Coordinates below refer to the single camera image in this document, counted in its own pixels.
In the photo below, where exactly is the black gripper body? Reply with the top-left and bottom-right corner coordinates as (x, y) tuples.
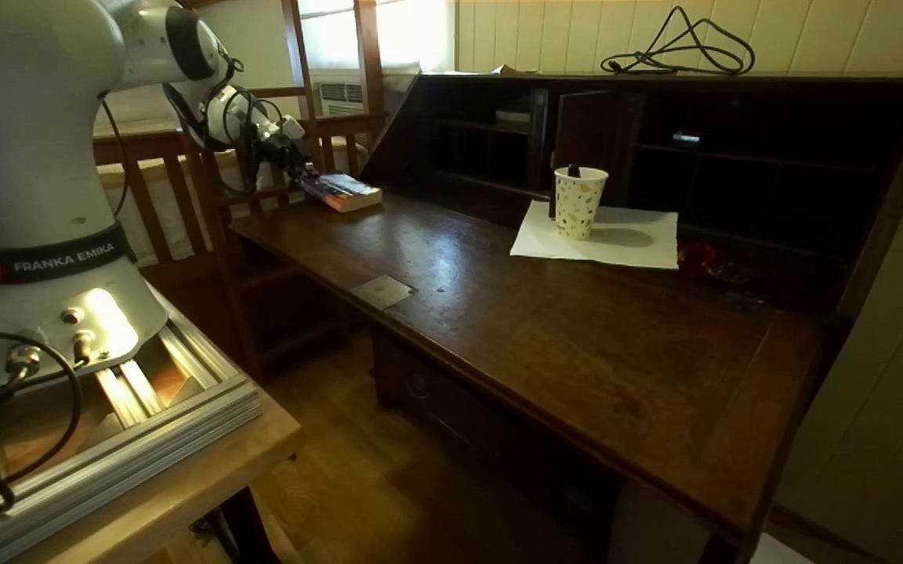
(235, 127), (311, 193)

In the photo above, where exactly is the dark wooden secretary cabinet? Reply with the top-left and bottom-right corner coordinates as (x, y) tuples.
(222, 67), (903, 564)

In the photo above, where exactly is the white air conditioner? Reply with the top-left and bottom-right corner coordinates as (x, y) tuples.
(314, 77), (373, 119)

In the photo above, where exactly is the dark wooden slatted chair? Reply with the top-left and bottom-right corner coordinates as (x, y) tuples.
(87, 112), (373, 384)

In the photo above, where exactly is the small pale desk label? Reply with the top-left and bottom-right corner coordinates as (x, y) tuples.
(350, 272), (417, 312)

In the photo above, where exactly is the white bedding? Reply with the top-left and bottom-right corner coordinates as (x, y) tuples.
(94, 81), (210, 135)

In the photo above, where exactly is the dotted white paper cup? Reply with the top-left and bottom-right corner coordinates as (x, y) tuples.
(549, 159), (615, 245)

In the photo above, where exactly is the white paper sheet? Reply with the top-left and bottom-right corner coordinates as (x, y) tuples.
(506, 196), (685, 274)

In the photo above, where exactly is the wooden window frame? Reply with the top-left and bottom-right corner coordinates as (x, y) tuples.
(280, 0), (462, 119)

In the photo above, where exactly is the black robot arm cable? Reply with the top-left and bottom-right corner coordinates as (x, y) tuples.
(98, 91), (136, 224)

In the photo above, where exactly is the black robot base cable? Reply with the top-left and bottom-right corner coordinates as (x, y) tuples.
(0, 328), (85, 515)

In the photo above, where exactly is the black coiled cable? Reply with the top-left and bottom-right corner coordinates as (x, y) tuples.
(597, 3), (760, 77)

